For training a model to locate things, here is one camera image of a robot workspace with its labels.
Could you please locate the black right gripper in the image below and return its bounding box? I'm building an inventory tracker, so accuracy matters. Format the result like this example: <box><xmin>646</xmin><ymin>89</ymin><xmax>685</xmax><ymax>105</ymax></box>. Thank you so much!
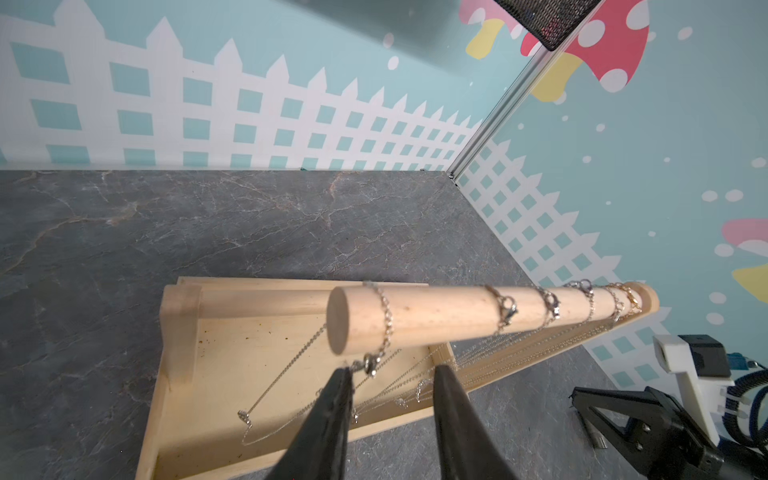
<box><xmin>570</xmin><ymin>387</ymin><xmax>744</xmax><ymax>479</ymax></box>

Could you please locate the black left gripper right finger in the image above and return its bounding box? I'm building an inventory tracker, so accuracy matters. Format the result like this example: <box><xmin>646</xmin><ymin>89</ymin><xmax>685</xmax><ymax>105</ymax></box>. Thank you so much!
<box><xmin>433</xmin><ymin>365</ymin><xmax>518</xmax><ymax>480</ymax></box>

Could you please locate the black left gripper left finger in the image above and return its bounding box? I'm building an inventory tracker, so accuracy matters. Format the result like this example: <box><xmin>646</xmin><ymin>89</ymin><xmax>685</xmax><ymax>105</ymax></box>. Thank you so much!
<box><xmin>266</xmin><ymin>368</ymin><xmax>354</xmax><ymax>479</ymax></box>

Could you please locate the silver chain necklace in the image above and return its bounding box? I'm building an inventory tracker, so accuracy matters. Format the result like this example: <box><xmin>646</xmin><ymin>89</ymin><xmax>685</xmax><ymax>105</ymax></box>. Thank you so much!
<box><xmin>237</xmin><ymin>280</ymin><xmax>395</xmax><ymax>446</ymax></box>

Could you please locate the wooden jewelry display stand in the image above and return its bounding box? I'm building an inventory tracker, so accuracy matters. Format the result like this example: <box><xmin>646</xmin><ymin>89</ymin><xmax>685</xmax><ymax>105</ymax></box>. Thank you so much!
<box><xmin>137</xmin><ymin>277</ymin><xmax>660</xmax><ymax>479</ymax></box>

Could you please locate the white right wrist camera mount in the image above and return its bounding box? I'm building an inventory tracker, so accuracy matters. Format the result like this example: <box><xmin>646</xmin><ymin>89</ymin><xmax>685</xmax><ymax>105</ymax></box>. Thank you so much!
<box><xmin>653</xmin><ymin>335</ymin><xmax>735</xmax><ymax>446</ymax></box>

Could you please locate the silver necklace with clasp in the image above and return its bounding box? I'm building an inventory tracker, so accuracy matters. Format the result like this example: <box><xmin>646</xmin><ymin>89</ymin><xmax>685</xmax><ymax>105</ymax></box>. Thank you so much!
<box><xmin>353</xmin><ymin>284</ymin><xmax>518</xmax><ymax>421</ymax></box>

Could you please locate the black wire mesh basket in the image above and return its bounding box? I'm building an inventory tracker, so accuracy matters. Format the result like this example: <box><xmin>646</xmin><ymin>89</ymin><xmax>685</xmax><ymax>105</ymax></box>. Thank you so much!
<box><xmin>496</xmin><ymin>0</ymin><xmax>601</xmax><ymax>51</ymax></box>

